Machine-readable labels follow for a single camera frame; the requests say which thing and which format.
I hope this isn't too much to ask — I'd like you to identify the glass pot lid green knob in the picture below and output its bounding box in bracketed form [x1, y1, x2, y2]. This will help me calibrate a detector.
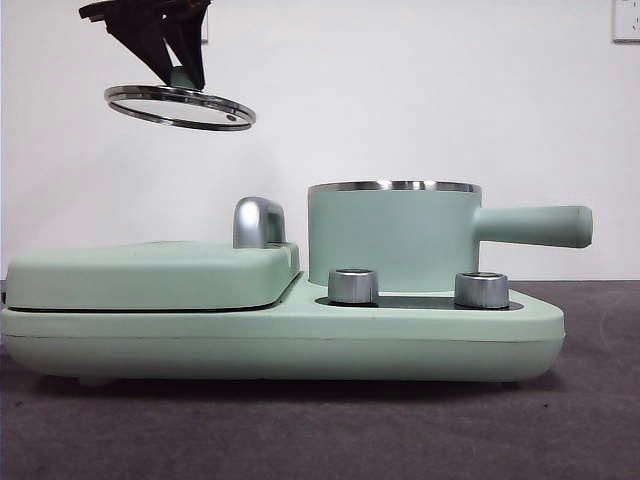
[104, 67, 258, 133]

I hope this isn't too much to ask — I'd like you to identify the green griddle cover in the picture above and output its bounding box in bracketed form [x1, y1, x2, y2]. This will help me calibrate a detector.
[4, 239, 304, 313]

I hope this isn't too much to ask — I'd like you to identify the silver control knob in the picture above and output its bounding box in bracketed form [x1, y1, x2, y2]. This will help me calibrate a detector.
[327, 267, 380, 306]
[453, 270, 511, 309]

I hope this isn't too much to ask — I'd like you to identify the green breakfast machine base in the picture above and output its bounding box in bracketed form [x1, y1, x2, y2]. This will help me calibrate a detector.
[0, 287, 567, 389]

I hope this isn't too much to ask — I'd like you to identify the chrome cover handle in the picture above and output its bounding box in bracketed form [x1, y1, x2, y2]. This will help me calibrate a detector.
[231, 195, 288, 250]

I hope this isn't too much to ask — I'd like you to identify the green pot with side handle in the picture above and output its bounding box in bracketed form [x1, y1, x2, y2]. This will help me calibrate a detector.
[306, 178, 595, 296]

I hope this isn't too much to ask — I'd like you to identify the white wall socket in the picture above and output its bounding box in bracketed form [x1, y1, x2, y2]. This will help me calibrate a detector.
[612, 0, 640, 44]

